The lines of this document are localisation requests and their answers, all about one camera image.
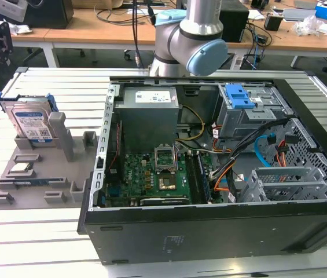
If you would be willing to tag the hard disk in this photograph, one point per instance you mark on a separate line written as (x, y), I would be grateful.
(30, 121)

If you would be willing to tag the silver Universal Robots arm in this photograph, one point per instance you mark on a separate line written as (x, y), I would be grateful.
(169, 40)

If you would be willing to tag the grey metal disk bay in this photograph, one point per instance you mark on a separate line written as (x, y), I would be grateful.
(284, 188)

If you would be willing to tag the crumpled white paper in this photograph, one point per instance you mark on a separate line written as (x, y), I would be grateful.
(21, 29)

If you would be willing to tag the large black box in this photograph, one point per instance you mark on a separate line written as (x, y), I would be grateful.
(50, 14)

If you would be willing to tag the wooden desk white legs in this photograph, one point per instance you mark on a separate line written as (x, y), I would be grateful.
(284, 42)
(79, 34)

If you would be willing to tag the silver CPU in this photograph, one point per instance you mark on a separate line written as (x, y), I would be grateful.
(21, 168)

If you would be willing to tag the grey parts rack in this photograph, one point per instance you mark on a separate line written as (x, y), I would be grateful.
(56, 171)

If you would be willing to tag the blue RAM stick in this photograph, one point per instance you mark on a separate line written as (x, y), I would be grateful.
(31, 183)

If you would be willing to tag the grey power supply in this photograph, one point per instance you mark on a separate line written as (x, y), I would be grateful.
(146, 121)

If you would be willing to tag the green motherboard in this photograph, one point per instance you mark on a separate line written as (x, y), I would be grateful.
(140, 176)

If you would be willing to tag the thin metal locking lever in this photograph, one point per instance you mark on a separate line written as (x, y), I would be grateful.
(175, 156)

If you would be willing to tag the CPU socket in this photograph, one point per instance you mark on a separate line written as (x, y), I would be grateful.
(166, 184)

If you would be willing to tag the black graphics card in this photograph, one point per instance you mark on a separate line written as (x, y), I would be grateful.
(163, 201)

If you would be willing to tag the black RAM slot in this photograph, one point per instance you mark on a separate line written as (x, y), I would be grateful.
(190, 176)
(197, 179)

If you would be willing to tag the small black tower box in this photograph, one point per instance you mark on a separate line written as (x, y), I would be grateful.
(235, 26)

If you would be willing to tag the blue plastic drive latch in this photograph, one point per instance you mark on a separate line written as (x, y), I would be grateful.
(238, 97)

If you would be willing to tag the installed RAM stick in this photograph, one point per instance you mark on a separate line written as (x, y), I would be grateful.
(205, 179)

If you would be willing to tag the grey optical drive cage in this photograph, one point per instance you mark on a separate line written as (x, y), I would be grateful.
(238, 121)

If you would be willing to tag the black open PC case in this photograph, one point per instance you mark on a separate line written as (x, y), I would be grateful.
(209, 237)

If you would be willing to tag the clear plastic bag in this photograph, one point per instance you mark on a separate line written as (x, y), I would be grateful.
(308, 26)

